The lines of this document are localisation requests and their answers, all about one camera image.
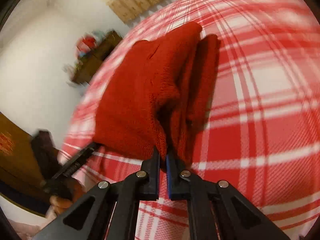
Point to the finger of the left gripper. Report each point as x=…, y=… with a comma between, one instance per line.
x=76, y=162

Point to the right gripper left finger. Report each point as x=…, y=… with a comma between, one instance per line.
x=108, y=211

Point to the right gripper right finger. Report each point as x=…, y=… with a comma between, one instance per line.
x=217, y=210

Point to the red knitted sweater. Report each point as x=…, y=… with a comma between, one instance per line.
x=158, y=96

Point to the person's left hand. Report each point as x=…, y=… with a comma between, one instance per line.
x=59, y=204

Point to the brown wooden door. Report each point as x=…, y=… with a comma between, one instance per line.
x=20, y=174

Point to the red double happiness decal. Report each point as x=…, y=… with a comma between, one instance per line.
x=6, y=144

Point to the brown wooden desk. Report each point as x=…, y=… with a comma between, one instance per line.
x=89, y=63

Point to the red plaid bed sheet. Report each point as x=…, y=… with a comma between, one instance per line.
x=262, y=134

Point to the red gift bag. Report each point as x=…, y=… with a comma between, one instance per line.
x=85, y=45

